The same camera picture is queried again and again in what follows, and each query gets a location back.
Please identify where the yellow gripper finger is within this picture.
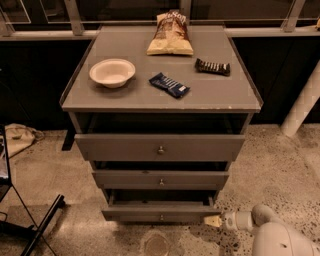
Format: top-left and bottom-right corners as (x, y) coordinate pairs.
(203, 215), (222, 227)

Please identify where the black folding stand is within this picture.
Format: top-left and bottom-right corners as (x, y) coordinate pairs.
(0, 124), (66, 256)

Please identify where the dark chocolate bar wrapper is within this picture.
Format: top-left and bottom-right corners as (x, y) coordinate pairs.
(195, 58), (231, 76)

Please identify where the grey middle drawer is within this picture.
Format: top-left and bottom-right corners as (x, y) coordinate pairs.
(92, 170), (229, 190)

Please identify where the grey top drawer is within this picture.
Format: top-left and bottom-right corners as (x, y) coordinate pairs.
(75, 134), (244, 162)

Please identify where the grey drawer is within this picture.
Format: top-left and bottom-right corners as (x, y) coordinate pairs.
(102, 197), (221, 223)
(92, 170), (229, 190)
(75, 134), (244, 162)

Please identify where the beige cloth bag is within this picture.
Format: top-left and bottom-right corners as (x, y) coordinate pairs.
(5, 123), (45, 158)

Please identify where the grey bottom drawer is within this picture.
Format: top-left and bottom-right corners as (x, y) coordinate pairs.
(102, 197), (221, 223)

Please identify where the metal window railing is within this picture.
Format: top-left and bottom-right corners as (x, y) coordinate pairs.
(0, 0), (320, 41)

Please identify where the grey drawer cabinet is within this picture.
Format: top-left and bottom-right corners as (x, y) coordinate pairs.
(59, 24), (264, 201)

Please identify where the blue snack bar wrapper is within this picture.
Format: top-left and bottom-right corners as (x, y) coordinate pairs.
(149, 73), (190, 98)

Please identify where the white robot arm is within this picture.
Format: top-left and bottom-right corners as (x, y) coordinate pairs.
(204, 61), (320, 256)

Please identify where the yellow brown chip bag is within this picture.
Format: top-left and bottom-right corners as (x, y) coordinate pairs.
(147, 10), (193, 56)

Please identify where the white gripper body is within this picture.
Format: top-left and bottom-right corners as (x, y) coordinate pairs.
(222, 211), (254, 232)

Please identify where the white paper bowl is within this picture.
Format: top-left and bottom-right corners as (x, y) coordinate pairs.
(89, 59), (136, 88)

